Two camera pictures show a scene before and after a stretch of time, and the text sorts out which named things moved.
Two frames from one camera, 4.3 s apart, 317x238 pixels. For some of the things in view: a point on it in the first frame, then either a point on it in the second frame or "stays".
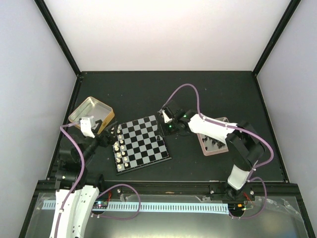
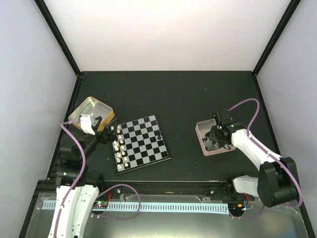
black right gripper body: x=173 y=127 → x=216 y=137
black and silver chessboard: x=139 y=145 stays
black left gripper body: x=104 y=142 stays
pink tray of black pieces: x=211 y=145 stays
